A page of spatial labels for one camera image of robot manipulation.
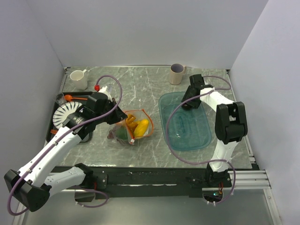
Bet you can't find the beige mug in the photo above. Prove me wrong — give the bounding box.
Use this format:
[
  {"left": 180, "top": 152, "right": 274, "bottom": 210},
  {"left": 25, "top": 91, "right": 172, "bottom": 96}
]
[{"left": 169, "top": 63, "right": 187, "bottom": 85}]

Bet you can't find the purple grape bunch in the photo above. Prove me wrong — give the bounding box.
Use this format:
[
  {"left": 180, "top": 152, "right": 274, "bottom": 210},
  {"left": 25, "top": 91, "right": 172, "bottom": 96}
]
[{"left": 107, "top": 130, "right": 128, "bottom": 144}]

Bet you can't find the green lime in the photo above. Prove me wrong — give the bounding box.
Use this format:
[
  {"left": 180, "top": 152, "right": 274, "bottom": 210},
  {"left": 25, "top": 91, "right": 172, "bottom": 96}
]
[{"left": 116, "top": 127, "right": 128, "bottom": 140}]

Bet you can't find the white cup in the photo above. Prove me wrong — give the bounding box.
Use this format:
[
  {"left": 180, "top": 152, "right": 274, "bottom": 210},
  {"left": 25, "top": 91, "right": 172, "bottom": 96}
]
[{"left": 70, "top": 69, "right": 88, "bottom": 90}]

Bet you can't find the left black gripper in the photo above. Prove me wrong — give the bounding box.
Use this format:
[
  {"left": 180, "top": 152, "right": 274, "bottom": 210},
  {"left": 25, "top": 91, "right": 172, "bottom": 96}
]
[{"left": 95, "top": 97, "right": 128, "bottom": 125}]

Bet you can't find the striped white plate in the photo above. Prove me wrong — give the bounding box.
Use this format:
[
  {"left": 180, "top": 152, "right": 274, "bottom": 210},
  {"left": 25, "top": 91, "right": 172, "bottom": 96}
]
[{"left": 52, "top": 102, "right": 82, "bottom": 129}]

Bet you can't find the yellow squash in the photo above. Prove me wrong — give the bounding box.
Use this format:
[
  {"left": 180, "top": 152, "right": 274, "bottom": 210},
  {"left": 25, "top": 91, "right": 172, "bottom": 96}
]
[{"left": 134, "top": 119, "right": 149, "bottom": 138}]

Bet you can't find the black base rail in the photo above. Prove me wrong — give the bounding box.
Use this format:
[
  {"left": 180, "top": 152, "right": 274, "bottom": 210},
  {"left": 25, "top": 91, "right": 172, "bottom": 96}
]
[{"left": 50, "top": 163, "right": 235, "bottom": 199}]

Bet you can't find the clear zip top bag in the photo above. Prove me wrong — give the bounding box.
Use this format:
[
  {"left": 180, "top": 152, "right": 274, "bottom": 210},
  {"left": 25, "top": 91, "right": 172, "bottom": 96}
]
[{"left": 107, "top": 109, "right": 154, "bottom": 146}]

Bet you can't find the orange ginger root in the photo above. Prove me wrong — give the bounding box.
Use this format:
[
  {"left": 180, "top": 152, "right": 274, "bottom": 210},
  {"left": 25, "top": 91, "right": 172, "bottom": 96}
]
[{"left": 125, "top": 114, "right": 138, "bottom": 133}]

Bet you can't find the teal plastic tray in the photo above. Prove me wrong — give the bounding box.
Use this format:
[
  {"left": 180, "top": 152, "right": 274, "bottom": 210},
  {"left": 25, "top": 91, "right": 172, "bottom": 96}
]
[{"left": 159, "top": 91, "right": 212, "bottom": 151}]

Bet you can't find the clear plastic glass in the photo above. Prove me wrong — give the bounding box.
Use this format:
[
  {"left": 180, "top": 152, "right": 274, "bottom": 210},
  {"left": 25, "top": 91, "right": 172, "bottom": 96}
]
[{"left": 55, "top": 93, "right": 67, "bottom": 105}]

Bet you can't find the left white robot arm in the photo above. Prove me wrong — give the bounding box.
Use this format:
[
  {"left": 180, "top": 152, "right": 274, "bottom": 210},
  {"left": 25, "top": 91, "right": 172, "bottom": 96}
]
[{"left": 4, "top": 92, "right": 127, "bottom": 216}]

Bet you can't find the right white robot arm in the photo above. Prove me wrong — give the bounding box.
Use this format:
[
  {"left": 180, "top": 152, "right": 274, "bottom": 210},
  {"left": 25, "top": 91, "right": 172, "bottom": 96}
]
[{"left": 181, "top": 74, "right": 248, "bottom": 187}]

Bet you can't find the dark purple plum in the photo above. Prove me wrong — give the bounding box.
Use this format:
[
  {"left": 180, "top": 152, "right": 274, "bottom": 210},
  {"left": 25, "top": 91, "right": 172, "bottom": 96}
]
[{"left": 182, "top": 105, "right": 191, "bottom": 111}]

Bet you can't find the orange plastic spoon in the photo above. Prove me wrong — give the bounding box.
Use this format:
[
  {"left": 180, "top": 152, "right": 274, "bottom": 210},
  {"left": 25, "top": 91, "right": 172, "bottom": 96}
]
[{"left": 64, "top": 95, "right": 88, "bottom": 101}]

